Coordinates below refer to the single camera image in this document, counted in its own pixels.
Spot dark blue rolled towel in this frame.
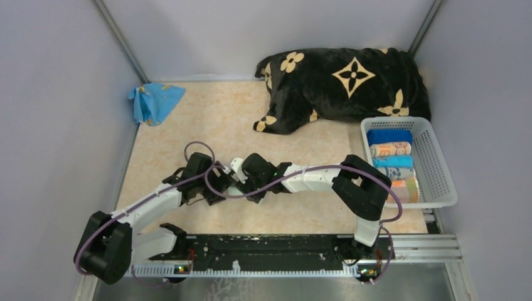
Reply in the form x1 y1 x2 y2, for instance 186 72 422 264
366 129 413 145

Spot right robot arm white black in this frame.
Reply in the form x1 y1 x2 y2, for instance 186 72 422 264
229 153 391 258

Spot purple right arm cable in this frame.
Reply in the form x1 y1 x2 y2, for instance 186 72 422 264
203 164 403 285

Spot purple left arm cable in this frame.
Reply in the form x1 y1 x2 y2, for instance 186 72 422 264
75 141 216 288

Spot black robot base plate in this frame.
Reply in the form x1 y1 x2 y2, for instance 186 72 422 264
151 234 395 276

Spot blue white patterned towel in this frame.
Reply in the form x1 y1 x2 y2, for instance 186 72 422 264
377 167 415 181

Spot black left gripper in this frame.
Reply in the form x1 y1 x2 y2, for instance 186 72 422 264
196 161 237 206

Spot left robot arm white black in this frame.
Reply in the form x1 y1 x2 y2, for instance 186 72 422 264
73 152 234 284

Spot white plastic basket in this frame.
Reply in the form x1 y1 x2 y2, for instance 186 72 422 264
360 117 458 209

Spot cyan rolled towel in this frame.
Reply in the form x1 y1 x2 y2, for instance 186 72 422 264
372 155 413 168

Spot black beige flower blanket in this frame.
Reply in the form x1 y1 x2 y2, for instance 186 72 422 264
253 48 432 135

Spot mint green towel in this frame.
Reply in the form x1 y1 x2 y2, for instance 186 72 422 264
226 187 243 196

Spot aluminium rail frame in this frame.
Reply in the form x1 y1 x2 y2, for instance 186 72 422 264
124 234 462 280

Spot orange polka dot towel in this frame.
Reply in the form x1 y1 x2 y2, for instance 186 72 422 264
391 177 420 204

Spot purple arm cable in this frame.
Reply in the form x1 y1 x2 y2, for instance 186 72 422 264
203 164 403 285
75 141 216 288

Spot light blue crumpled cloth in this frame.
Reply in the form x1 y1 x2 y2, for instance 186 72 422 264
127 83 186 127

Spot beige orange rolled towel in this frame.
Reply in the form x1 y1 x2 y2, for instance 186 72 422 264
370 141 412 158

